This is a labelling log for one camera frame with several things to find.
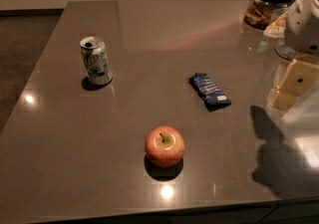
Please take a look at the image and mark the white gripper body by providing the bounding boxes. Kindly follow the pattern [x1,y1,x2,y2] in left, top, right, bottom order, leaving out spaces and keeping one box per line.
[285,0,319,57]

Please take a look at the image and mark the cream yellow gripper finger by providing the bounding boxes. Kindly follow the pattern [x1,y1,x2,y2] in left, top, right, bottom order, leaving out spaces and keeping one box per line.
[270,54,319,111]

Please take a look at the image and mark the white green 7up can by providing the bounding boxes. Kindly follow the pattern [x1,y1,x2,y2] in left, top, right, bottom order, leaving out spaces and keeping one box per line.
[80,36,113,86]

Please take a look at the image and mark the clear plastic snack bag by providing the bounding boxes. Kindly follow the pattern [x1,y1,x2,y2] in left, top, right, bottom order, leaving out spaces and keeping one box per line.
[264,12,288,38]

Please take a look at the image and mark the glass jar with black lid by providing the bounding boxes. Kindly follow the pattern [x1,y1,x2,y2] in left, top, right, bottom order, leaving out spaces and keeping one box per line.
[243,0,292,30]

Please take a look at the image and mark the blue snack bar wrapper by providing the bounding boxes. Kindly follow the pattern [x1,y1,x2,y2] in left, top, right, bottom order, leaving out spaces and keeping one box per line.
[188,73,231,107]

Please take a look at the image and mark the red yellow apple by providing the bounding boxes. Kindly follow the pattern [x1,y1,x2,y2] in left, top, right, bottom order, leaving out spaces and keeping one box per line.
[145,126,185,168]

